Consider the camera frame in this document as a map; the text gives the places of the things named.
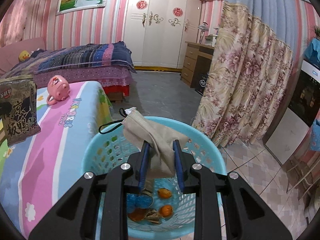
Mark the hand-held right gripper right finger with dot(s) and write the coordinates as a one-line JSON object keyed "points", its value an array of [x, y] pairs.
{"points": [[178, 165]]}

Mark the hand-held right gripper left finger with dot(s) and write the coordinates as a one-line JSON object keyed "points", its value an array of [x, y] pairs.
{"points": [[143, 165]]}

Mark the beige cloth pouch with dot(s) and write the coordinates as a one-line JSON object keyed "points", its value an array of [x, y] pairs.
{"points": [[155, 135]]}

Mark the light blue plastic basket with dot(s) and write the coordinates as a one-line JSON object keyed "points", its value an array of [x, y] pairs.
{"points": [[212, 155]]}

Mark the blue plastic bag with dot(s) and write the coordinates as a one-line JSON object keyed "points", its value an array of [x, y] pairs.
{"points": [[140, 202]]}

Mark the orange peel piece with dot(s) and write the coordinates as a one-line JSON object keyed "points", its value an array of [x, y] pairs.
{"points": [[136, 215]]}

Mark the dark snack packet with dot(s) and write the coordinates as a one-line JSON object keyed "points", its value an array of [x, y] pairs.
{"points": [[17, 110]]}

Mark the black box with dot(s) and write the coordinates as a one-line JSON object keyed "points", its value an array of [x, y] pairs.
{"points": [[201, 83]]}

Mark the pink bed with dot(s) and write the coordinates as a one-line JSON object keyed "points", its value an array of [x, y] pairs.
{"points": [[112, 77]]}

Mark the cartoon bird printed tablecloth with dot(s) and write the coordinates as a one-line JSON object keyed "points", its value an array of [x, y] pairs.
{"points": [[50, 155]]}

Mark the wooden desk with drawers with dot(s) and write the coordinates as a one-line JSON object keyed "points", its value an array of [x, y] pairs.
{"points": [[190, 65]]}

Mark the white black water dispenser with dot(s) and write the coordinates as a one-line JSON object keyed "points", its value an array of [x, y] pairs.
{"points": [[282, 142]]}

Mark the blue floral curtain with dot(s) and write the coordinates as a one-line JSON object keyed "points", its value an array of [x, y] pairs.
{"points": [[245, 80]]}

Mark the striped purple blue blanket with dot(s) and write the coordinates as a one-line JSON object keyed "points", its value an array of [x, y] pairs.
{"points": [[87, 57]]}

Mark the metal rack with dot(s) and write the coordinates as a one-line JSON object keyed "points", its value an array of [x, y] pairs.
{"points": [[302, 177]]}

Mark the white wardrobe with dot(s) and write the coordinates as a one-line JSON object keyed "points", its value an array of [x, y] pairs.
{"points": [[160, 37]]}

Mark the white printer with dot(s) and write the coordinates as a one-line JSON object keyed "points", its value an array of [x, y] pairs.
{"points": [[211, 40]]}

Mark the blue floral cloth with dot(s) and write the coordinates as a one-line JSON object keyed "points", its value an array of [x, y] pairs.
{"points": [[315, 135]]}

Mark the silver desk lamp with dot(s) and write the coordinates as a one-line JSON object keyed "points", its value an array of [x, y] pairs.
{"points": [[203, 27]]}

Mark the yellow duck plush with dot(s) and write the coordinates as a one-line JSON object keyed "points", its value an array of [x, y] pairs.
{"points": [[24, 55]]}

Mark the blue cloth cover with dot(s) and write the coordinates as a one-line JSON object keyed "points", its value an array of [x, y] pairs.
{"points": [[313, 52]]}

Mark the pink patterned curtain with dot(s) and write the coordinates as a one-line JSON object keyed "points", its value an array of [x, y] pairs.
{"points": [[25, 17]]}

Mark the green potted plant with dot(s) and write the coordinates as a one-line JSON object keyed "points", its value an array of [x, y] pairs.
{"points": [[317, 32]]}

